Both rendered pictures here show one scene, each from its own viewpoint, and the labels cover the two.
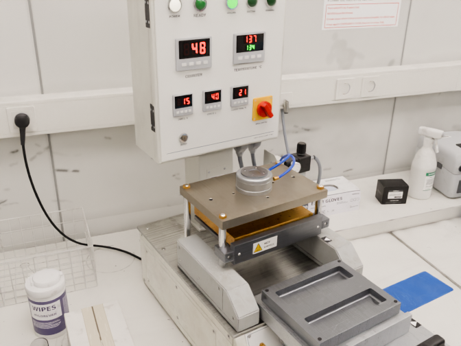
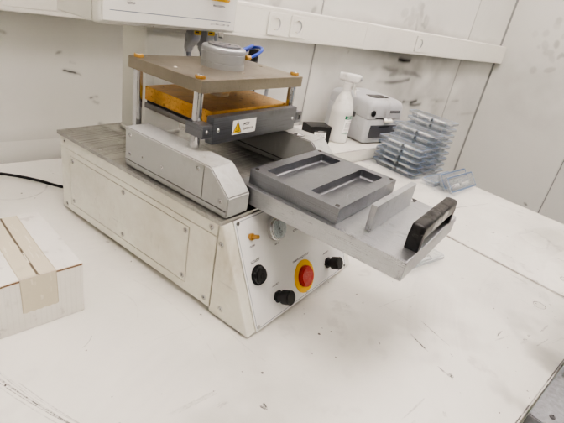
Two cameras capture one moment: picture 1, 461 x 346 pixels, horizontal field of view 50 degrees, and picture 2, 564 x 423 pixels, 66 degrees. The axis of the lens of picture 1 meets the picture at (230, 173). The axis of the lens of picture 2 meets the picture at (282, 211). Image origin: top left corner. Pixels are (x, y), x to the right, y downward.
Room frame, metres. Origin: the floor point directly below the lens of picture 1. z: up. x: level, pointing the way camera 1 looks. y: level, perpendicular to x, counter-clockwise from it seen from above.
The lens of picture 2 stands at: (0.16, 0.15, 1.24)
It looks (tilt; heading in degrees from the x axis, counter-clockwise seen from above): 26 degrees down; 335
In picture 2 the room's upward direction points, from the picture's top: 11 degrees clockwise
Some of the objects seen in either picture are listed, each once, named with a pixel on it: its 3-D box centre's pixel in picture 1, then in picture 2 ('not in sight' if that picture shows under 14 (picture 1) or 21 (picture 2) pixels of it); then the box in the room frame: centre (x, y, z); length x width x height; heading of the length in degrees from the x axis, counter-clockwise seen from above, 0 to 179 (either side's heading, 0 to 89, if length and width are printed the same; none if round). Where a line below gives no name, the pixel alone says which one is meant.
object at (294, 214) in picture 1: (256, 204); (222, 90); (0.97, -0.06, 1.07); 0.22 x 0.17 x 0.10; 123
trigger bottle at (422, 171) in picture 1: (424, 163); (343, 107); (1.57, -0.67, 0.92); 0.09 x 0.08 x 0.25; 48
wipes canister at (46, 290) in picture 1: (48, 302); not in sight; (0.92, 0.42, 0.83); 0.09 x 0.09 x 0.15
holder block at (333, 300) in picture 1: (329, 301); (326, 180); (0.75, -0.19, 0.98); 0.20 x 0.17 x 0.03; 123
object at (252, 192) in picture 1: (252, 190); (216, 76); (1.01, -0.05, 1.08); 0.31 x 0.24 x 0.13; 123
